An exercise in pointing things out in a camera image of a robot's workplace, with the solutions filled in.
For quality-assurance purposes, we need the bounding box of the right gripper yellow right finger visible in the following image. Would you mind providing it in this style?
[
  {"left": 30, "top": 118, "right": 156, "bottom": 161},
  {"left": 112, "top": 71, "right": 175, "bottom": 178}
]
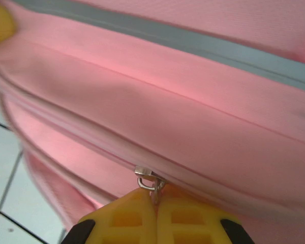
[{"left": 156, "top": 186, "right": 257, "bottom": 244}]

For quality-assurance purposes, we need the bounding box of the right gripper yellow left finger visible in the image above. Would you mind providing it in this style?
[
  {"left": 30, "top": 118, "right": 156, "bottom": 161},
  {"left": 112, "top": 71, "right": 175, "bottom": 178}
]
[{"left": 68, "top": 187, "right": 158, "bottom": 244}]

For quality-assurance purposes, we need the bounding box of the silver zipper pull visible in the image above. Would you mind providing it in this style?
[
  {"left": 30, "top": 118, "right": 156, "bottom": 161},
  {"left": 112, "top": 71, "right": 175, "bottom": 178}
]
[{"left": 134, "top": 165, "right": 166, "bottom": 205}]

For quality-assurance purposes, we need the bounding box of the pink student backpack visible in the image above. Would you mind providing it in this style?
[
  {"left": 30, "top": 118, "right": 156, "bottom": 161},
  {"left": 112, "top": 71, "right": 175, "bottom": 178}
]
[{"left": 0, "top": 0, "right": 305, "bottom": 244}]

